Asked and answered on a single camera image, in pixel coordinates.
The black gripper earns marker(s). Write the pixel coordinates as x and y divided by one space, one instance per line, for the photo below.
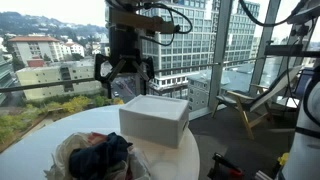
123 43

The dark navy cloth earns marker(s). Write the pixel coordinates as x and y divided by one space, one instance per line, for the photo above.
96 156

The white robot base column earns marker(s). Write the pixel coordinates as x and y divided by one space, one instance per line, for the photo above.
303 156

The white plastic basket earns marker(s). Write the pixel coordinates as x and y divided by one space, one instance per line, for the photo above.
150 123

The white plastic bag red print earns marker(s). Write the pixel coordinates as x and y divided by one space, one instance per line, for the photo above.
61 156

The grey window railing bar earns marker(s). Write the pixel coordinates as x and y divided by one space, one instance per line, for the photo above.
50 84

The grey window mullion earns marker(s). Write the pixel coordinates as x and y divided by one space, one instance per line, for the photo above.
263 50
220 50

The wooden lounge chair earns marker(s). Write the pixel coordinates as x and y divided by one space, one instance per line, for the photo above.
248 101

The black red clamp tool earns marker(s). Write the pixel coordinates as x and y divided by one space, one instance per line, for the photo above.
221 166

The blue flat panel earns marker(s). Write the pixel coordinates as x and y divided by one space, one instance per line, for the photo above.
303 83

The small yellow object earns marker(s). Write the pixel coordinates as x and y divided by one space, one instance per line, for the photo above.
283 159

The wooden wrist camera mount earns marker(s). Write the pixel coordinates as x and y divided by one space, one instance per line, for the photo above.
140 21

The black camera mount rig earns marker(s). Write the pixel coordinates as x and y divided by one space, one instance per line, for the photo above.
286 50

